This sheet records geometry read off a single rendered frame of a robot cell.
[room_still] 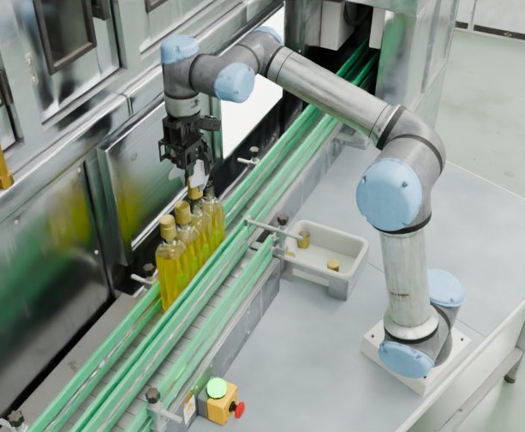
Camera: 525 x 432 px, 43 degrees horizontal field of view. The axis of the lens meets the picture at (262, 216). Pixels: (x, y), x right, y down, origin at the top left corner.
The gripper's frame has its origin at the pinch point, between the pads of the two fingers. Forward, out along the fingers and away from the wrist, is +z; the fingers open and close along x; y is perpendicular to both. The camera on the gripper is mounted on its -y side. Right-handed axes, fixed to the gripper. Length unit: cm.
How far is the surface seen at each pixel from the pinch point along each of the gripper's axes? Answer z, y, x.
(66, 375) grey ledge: 32, 40, -9
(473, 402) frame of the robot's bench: 98, -54, 69
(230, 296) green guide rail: 23.4, 7.1, 14.0
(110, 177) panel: -6.2, 14.6, -11.3
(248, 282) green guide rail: 27.5, -2.6, 13.0
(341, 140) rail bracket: 31, -80, 2
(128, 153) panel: -7.8, 7.1, -12.3
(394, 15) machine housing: -7, -102, 7
